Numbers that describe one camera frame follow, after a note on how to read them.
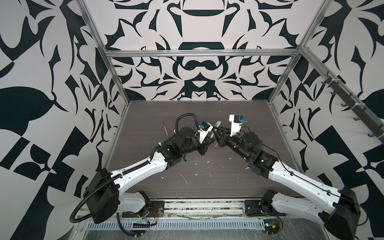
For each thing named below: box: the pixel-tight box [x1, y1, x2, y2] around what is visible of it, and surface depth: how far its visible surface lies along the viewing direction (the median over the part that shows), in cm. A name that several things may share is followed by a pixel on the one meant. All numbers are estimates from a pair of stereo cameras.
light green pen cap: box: [210, 121, 222, 139], surface depth 69 cm
